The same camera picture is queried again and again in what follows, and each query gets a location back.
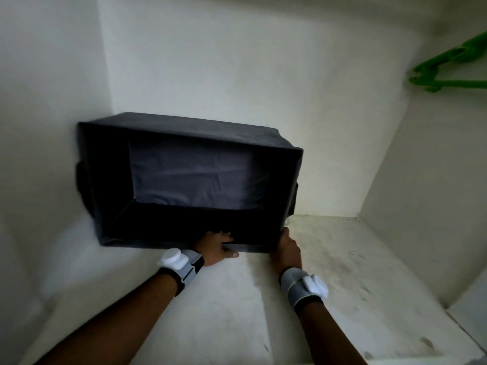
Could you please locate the green plastic clothes hanger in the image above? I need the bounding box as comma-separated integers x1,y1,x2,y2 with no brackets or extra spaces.
408,31,487,93

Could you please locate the person's right hand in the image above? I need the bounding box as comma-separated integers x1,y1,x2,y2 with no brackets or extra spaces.
269,227,303,277

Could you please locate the dark grey fabric storage box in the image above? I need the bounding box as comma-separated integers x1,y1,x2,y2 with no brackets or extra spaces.
75,112,304,254

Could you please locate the person's left hand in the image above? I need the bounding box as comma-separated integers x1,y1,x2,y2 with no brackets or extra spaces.
193,231,240,267

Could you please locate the grey right wrist tracker band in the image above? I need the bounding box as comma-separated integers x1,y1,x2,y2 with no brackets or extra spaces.
279,267,329,314

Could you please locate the person's right forearm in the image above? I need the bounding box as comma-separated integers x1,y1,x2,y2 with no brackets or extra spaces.
296,296,369,365

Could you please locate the grey wrist tracker band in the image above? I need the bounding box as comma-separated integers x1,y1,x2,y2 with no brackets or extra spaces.
157,248,205,297
279,267,329,314

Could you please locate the grey left wrist tracker band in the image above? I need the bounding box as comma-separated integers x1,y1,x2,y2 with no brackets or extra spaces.
157,248,205,297

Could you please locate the person's left forearm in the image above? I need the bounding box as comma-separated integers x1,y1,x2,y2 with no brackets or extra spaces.
33,269,186,365

